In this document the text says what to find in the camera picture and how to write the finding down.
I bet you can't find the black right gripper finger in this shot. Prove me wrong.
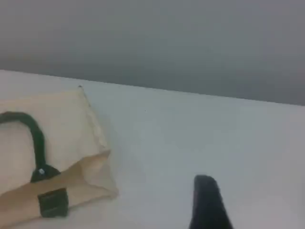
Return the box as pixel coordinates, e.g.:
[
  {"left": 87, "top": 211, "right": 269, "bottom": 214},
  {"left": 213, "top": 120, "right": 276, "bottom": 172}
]
[{"left": 188, "top": 174, "right": 234, "bottom": 229}]

